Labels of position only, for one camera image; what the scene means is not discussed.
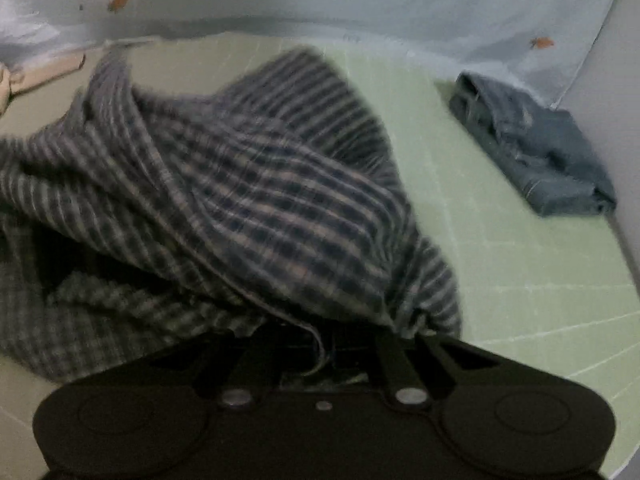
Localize folded blue denim jeans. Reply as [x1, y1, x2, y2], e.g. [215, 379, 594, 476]
[449, 72, 617, 217]

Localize light blue patterned bedsheet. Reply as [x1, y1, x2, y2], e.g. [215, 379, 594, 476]
[1, 0, 615, 103]

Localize beige crumpled cloth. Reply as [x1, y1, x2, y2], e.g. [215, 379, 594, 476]
[0, 52, 86, 115]

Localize blue white plaid shirt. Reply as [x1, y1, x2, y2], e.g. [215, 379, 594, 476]
[1, 48, 462, 382]

